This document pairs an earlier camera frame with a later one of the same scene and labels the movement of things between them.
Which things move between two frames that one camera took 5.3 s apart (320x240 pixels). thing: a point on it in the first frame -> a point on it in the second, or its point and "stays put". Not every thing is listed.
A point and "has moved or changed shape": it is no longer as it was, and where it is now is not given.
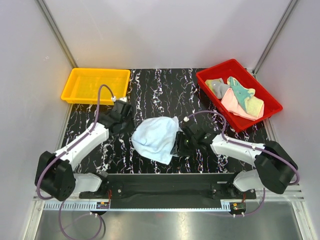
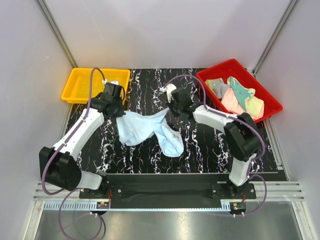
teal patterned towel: x=240 y=93 stays put
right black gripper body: x=185 y=145 -> x=176 y=109
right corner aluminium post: x=290 y=6 stays put
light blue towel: x=154 y=137 has moved or changed shape
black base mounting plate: x=170 y=186 stays put
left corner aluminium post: x=57 y=32 stays put
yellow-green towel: x=253 y=105 stays put
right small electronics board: x=237 y=207 stays put
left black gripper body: x=128 y=123 -> x=119 y=110
